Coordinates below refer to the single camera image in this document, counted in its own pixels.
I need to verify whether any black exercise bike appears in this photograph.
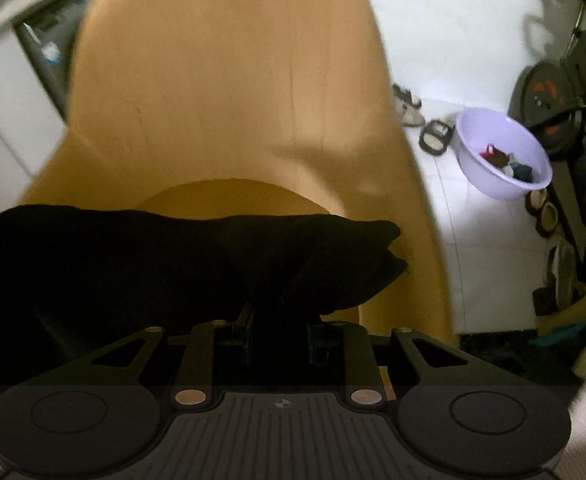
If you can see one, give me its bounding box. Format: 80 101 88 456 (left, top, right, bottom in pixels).
509 6 586 276

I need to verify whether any wooden chair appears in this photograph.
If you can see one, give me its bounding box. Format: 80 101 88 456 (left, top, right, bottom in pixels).
22 0 456 343

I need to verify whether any black garment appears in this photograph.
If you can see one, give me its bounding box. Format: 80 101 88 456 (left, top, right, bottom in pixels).
0 205 407 394

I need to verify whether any black slide slipper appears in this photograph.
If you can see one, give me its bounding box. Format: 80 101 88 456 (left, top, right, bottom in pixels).
419 119 455 156

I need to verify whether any lavender plastic basin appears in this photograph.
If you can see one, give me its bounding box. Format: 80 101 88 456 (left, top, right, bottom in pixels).
455 108 552 200

